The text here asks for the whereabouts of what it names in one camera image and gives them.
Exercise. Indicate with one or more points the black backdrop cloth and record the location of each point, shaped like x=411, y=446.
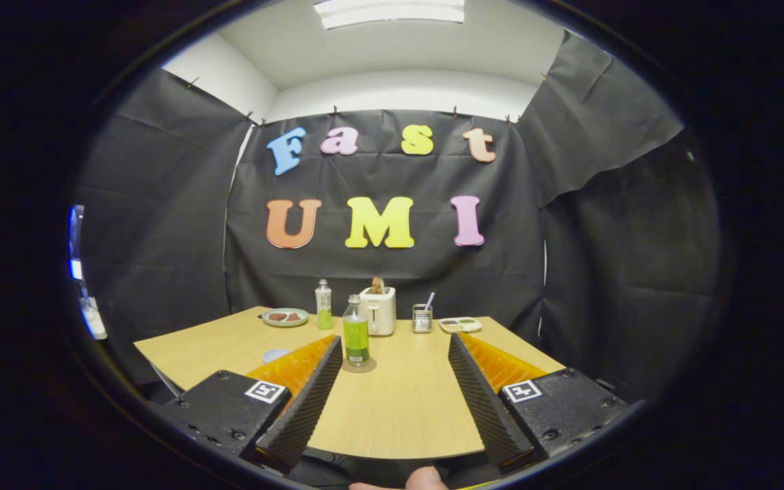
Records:
x=392, y=265

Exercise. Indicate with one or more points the white cup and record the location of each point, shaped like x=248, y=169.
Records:
x=275, y=354

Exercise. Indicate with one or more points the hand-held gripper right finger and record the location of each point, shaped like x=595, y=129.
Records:
x=484, y=408

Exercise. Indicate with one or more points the green label juice bottle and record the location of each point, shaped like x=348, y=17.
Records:
x=356, y=337

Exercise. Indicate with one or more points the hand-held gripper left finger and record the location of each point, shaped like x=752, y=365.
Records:
x=303, y=408

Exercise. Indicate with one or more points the white divided dish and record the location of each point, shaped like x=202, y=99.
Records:
x=461, y=324

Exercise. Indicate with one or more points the grey-green round plate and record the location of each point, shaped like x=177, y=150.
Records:
x=284, y=321

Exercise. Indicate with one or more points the white toaster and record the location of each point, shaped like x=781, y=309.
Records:
x=380, y=313

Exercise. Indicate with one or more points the bread slice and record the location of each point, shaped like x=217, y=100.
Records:
x=378, y=286

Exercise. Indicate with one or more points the wooden table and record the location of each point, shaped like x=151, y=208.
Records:
x=399, y=408

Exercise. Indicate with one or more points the capped green drink bottle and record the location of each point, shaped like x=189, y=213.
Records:
x=324, y=306

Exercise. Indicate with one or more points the white spoon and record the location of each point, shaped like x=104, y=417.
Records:
x=429, y=301

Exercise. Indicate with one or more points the round brown coaster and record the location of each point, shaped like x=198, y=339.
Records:
x=368, y=367

